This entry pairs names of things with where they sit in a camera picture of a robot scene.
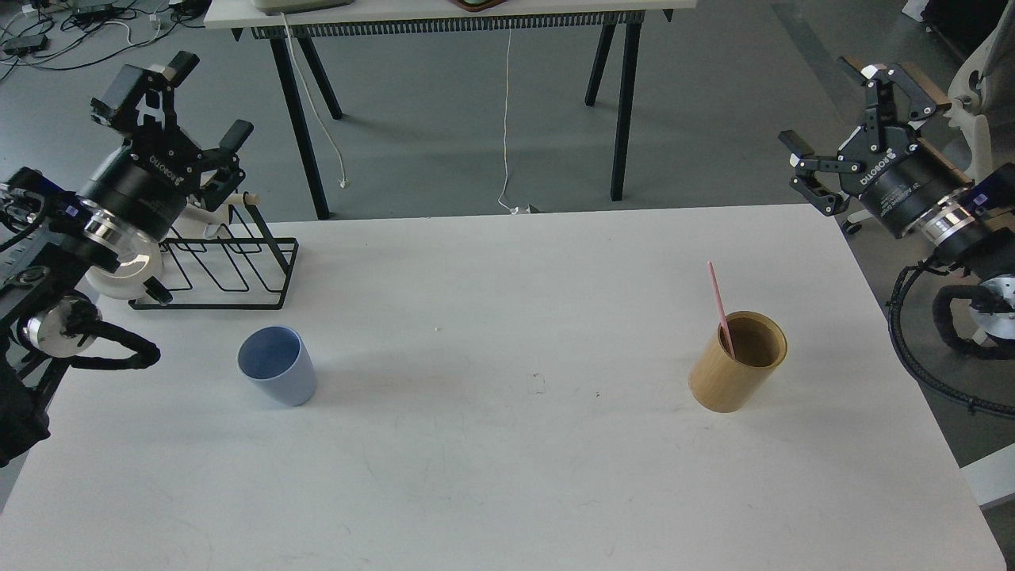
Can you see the pink chopstick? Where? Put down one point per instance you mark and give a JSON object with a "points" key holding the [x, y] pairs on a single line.
{"points": [[719, 305]]}

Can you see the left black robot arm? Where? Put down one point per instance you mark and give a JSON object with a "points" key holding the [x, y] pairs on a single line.
{"points": [[43, 312]]}

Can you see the white office chair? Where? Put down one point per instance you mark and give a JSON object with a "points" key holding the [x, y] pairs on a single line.
{"points": [[981, 93]]}

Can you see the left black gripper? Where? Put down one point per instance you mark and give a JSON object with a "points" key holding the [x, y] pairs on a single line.
{"points": [[147, 180]]}

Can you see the blue plastic cup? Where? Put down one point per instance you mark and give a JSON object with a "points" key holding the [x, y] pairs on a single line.
{"points": [[277, 361]]}

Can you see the black wire dish rack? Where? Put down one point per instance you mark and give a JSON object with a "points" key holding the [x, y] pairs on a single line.
{"points": [[226, 258]]}

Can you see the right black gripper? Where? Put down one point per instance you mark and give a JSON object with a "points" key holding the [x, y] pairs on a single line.
{"points": [[904, 186]]}

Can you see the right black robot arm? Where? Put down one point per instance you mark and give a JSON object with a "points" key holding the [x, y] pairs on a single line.
{"points": [[973, 319]]}

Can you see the bamboo cylindrical holder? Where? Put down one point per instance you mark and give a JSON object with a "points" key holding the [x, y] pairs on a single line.
{"points": [[738, 359]]}

